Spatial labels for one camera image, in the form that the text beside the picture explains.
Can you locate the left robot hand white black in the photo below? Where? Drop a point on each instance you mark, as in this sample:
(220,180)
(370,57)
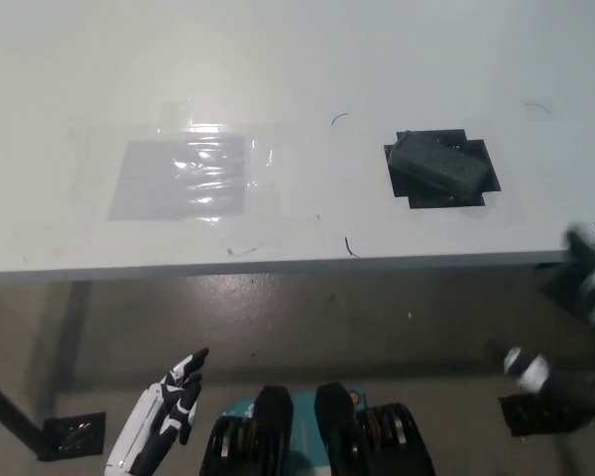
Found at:
(144,421)

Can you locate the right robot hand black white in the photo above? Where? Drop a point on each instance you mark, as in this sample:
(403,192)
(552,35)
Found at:
(592,287)

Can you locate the dark grey whiteboard eraser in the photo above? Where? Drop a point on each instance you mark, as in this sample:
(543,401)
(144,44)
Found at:
(434,161)

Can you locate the black tape marked spot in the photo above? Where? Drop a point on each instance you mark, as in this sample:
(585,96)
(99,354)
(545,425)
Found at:
(483,186)

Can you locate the clear plastic film cover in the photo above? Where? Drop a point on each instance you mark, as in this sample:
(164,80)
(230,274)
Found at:
(263,163)

